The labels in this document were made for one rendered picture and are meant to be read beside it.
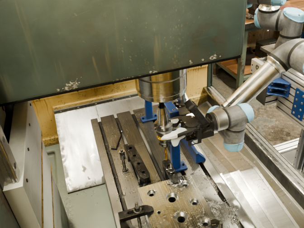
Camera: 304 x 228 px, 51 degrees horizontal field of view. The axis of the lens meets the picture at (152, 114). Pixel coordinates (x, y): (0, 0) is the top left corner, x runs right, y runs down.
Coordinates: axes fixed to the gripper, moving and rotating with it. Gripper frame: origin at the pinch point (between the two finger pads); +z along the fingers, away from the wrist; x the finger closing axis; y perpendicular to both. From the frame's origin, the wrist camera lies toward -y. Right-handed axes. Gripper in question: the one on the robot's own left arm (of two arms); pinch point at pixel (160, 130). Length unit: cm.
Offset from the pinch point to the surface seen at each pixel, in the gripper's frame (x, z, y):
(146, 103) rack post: 62, -14, 27
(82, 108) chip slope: 101, 20, 44
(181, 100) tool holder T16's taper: 22.5, -17.7, 5.0
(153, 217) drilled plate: -9.5, 8.5, 30.2
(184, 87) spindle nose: -6.2, -6.1, -18.4
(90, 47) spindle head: -11.5, 19.7, -38.3
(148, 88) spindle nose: -5.4, 4.9, -20.5
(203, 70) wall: 98, -67, 35
